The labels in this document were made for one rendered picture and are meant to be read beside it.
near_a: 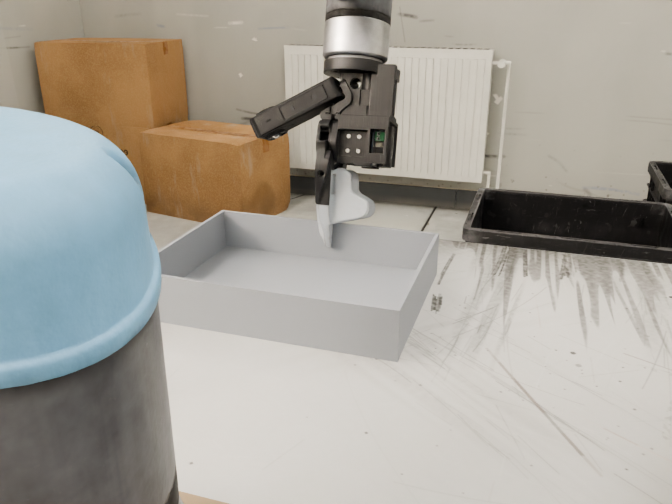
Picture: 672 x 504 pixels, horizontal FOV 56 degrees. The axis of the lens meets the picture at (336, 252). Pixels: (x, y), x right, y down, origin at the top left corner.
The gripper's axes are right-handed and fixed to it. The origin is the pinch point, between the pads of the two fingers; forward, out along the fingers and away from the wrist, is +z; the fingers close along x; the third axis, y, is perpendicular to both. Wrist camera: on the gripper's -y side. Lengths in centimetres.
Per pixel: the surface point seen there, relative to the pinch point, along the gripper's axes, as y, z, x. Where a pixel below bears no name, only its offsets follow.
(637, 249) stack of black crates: 44, 1, 46
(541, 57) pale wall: 35, -73, 234
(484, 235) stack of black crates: 18, 1, 48
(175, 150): -126, -20, 200
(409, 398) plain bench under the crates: 13.9, 10.6, -23.7
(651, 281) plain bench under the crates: 36.9, 2.2, 4.0
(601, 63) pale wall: 61, -71, 233
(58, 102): -197, -40, 210
